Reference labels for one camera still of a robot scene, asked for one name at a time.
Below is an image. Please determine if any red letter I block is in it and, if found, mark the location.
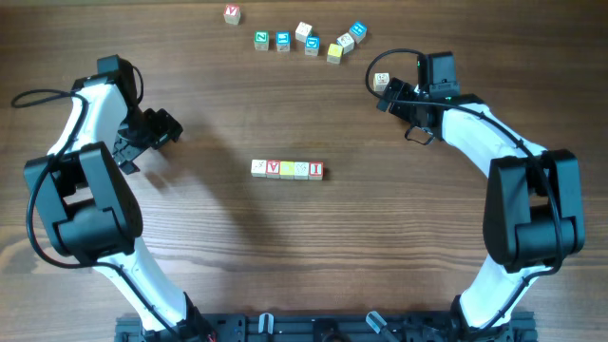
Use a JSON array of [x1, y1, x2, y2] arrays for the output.
[[308, 161, 324, 181]]

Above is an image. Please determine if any natural block with green side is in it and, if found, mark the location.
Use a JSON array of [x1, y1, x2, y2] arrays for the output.
[[294, 161, 310, 180]]

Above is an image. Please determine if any natural picture block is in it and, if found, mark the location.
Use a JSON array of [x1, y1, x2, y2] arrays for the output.
[[251, 160, 267, 178]]

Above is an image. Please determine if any yellow block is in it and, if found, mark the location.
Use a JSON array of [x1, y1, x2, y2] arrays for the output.
[[279, 161, 295, 180], [327, 43, 343, 65]]

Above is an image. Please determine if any red letter V block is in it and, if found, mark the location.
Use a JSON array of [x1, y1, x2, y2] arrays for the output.
[[266, 160, 280, 179]]

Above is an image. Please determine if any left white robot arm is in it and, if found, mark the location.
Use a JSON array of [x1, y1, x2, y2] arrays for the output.
[[24, 55, 217, 341]]

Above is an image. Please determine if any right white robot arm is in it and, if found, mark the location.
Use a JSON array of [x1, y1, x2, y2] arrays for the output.
[[365, 51, 585, 341]]

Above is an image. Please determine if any natural block number four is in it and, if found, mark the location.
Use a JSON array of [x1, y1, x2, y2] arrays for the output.
[[372, 73, 390, 92]]

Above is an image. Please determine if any natural block number two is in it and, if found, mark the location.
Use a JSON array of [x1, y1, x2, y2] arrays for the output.
[[336, 33, 355, 55]]

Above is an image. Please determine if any blue block far right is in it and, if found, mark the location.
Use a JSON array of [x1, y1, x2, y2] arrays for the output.
[[349, 21, 368, 44]]

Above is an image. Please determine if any blue letter D block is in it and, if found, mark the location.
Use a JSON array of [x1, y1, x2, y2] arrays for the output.
[[305, 36, 320, 56]]

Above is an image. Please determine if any natural wooden block top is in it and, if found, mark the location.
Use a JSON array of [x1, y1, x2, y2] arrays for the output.
[[294, 22, 313, 43]]

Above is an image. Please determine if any blue picture block left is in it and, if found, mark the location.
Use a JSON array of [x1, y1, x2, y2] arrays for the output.
[[275, 31, 291, 52]]

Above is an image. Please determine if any red letter Y block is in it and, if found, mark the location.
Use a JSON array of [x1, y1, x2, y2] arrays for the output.
[[223, 4, 241, 25]]

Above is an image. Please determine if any green letter N block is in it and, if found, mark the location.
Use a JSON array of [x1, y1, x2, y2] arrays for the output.
[[254, 30, 270, 51]]

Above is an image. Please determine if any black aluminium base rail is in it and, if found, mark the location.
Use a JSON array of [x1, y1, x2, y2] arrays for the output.
[[114, 312, 539, 342]]

